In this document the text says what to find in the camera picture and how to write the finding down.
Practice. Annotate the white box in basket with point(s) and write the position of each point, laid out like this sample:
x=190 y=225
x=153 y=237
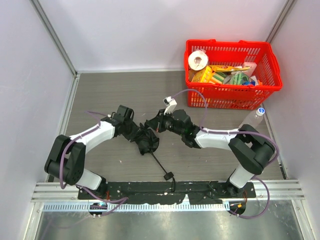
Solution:
x=250 y=68

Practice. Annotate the aluminium frame rail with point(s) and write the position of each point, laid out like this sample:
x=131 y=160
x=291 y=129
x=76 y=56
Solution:
x=50 y=197

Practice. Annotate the black folding umbrella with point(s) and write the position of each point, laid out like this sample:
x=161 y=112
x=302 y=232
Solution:
x=148 y=143

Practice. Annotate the green striped package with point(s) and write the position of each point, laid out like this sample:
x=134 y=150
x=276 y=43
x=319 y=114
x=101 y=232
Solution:
x=239 y=78

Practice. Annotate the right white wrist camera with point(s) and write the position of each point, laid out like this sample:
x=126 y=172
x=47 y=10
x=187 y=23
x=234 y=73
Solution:
x=170 y=104

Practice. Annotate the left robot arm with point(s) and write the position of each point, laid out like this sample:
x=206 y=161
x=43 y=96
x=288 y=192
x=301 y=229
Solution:
x=66 y=160

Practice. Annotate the yellow green sponge pack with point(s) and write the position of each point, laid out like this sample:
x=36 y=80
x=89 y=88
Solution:
x=206 y=75

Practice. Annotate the red plastic shopping basket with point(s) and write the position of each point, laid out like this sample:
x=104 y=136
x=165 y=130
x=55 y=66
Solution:
x=230 y=75

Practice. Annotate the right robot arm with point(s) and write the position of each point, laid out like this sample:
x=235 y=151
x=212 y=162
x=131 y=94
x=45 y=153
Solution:
x=252 y=150

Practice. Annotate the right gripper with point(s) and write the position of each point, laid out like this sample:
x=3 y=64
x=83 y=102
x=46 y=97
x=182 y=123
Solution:
x=158 y=122

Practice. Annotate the yellow snack package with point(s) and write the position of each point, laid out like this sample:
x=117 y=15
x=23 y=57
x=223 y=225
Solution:
x=227 y=68

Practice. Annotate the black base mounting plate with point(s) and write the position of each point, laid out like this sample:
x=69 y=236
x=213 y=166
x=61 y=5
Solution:
x=169 y=193

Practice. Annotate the clear plastic water bottle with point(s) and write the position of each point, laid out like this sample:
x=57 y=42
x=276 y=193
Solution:
x=254 y=118

